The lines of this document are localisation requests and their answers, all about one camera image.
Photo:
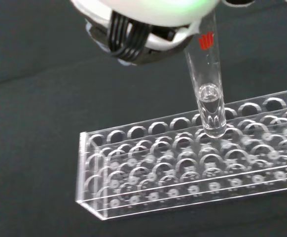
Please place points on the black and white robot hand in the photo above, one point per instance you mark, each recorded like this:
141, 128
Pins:
143, 14

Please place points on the black bench cloth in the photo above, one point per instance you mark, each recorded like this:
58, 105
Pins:
35, 98

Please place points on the clear acrylic test tube rack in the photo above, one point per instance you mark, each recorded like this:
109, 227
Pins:
173, 168

